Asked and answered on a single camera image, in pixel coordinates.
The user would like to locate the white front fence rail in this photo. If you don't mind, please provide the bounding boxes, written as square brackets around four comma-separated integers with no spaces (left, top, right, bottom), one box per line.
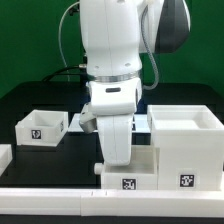
[0,188,224,218]

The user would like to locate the white marker sheet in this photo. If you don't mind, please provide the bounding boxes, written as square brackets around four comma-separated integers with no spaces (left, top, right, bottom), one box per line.
[68,113,150,133]

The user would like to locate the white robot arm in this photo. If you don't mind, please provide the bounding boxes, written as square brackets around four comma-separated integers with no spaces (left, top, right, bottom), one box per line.
[80,0,190,166]

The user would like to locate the white small drawer with knob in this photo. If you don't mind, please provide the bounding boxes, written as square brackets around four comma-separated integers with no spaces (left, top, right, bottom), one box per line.
[94,145,158,190]

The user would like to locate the white drawer box frame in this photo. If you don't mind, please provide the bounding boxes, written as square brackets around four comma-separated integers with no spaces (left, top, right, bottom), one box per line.
[147,105,224,191]

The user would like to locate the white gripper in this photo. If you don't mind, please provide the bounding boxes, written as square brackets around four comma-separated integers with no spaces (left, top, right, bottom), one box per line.
[97,114,133,166]

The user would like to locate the white left fence block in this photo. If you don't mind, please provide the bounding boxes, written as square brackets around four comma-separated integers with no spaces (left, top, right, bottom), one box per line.
[0,144,12,176]

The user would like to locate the black cable bundle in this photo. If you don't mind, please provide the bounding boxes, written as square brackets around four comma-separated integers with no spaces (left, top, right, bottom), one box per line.
[41,0,89,83]

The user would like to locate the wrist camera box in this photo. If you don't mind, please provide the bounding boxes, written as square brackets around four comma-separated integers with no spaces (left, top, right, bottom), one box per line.
[79,78,142,133]

